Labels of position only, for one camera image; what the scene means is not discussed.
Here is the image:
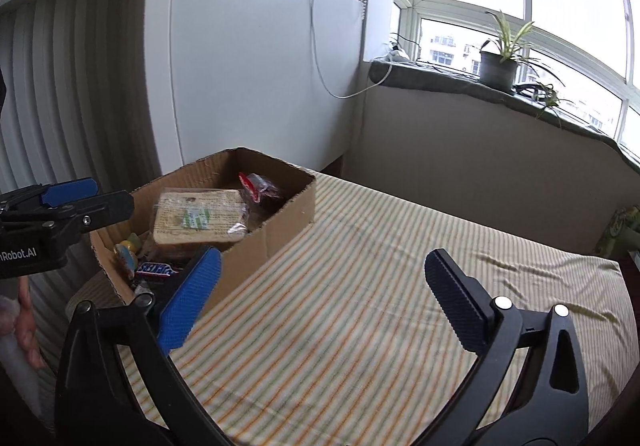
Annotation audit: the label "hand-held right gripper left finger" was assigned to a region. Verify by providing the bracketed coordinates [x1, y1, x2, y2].
[54, 246, 236, 446]

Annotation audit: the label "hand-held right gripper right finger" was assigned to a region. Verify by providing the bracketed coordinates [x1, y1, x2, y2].
[415, 248, 590, 446]

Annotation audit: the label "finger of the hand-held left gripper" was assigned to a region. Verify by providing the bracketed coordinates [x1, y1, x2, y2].
[0, 190, 135, 233]
[0, 177, 99, 214]

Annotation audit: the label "brown chocolate bar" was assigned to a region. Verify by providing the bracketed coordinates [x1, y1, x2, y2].
[136, 260, 186, 279]

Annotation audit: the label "bagged sliced bread loaf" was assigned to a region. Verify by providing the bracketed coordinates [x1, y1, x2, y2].
[151, 190, 251, 247]

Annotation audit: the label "brown cardboard box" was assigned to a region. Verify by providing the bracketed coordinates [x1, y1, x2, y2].
[89, 147, 317, 311]

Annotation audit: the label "brownie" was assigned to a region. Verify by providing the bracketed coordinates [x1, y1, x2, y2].
[237, 172, 286, 214]

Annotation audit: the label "person's left hand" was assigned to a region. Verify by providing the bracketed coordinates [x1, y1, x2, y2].
[12, 273, 48, 369]

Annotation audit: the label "striped yellow cloth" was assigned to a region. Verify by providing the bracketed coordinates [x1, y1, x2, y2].
[65, 171, 628, 446]

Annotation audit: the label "green paper bag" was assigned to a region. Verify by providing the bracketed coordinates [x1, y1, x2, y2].
[595, 206, 640, 259]

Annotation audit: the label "white cabinet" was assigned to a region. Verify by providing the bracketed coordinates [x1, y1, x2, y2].
[135, 0, 368, 177]

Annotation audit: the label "small trailing spider plant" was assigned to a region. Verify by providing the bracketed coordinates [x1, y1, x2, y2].
[530, 82, 576, 131]

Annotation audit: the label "potted spider plant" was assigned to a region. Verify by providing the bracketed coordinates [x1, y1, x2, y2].
[477, 10, 566, 94]

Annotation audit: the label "black cables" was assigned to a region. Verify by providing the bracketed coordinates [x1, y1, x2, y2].
[390, 32, 481, 76]

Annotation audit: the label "white hanging cable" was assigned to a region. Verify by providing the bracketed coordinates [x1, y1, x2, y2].
[309, 0, 393, 100]

